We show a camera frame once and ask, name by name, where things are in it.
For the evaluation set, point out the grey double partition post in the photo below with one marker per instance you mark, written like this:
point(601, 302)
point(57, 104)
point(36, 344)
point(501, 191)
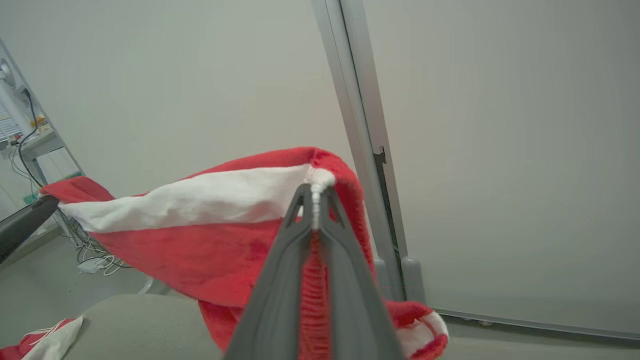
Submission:
point(362, 125)

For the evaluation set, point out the white power strip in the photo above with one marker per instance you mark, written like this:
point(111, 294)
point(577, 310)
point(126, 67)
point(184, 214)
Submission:
point(91, 265)

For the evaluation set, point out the grey metal desk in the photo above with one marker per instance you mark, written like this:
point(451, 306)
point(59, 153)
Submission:
point(42, 145)

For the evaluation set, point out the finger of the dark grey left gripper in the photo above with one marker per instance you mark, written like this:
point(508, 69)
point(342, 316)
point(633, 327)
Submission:
point(25, 225)

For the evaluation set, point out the red shorts with white stripe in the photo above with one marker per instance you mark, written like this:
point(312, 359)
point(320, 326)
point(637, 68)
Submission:
point(200, 250)

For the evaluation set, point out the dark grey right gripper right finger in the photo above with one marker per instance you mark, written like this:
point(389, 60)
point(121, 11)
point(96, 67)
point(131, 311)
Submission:
point(355, 300)

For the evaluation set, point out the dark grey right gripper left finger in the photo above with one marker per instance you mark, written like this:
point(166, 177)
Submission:
point(277, 290)

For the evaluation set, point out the red white lettered jersey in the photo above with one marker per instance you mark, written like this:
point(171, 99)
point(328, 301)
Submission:
point(50, 345)

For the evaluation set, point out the grey partition bottom rail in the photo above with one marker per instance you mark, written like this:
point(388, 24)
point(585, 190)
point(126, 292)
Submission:
point(550, 327)

